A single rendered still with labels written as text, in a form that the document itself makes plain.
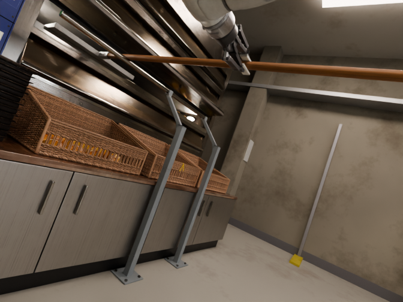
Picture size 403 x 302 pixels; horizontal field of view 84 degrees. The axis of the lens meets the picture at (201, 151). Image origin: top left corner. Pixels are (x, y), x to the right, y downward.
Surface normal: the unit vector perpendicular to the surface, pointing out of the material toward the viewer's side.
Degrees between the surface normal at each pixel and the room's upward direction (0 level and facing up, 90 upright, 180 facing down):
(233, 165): 90
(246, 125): 90
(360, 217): 90
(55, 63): 70
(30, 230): 90
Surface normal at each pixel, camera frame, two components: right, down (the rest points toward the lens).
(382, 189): -0.47, -0.23
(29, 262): 0.79, 0.25
